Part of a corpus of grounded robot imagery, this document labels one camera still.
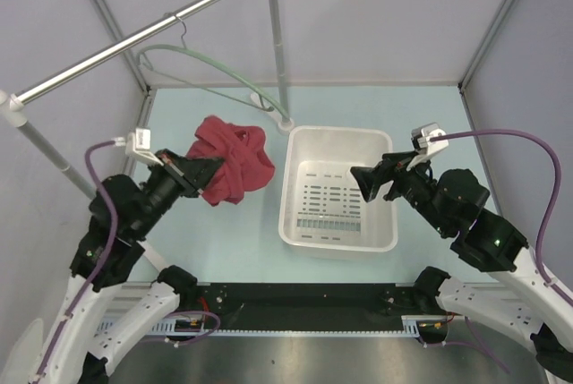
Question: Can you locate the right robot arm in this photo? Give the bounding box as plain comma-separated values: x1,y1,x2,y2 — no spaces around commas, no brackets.
350,152,572,382

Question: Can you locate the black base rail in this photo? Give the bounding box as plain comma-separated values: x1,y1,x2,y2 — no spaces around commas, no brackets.
178,283,449,330

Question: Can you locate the white plastic basket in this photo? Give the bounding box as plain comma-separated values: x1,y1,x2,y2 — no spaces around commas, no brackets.
278,126,398,260

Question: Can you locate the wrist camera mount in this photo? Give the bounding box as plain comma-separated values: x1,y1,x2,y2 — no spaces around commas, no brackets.
111,127,164,166
406,123,449,170

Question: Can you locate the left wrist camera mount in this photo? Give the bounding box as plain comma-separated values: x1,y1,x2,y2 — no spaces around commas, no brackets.
111,127,164,166

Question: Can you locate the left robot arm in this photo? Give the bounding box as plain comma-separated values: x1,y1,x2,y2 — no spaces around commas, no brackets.
29,149,224,383

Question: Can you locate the white slotted cable duct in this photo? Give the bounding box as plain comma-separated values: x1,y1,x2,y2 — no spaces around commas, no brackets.
98,314,449,340

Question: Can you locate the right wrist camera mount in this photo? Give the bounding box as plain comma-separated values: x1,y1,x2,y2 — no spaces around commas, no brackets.
406,123,449,170

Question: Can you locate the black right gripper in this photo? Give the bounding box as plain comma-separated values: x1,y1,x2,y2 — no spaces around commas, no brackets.
348,149,451,235

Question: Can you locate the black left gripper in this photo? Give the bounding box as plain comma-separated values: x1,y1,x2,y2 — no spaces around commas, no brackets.
133,146,226,236

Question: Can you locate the mint green plastic hanger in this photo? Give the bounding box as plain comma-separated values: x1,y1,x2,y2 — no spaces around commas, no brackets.
137,14,291,120

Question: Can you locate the metal clothes rack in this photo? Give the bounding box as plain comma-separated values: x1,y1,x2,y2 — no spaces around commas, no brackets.
0,0,293,273

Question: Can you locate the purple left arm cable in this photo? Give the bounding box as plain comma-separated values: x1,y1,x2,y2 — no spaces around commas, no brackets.
29,140,135,380

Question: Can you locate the red tank top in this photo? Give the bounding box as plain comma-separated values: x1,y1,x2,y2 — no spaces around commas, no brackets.
186,115,275,207

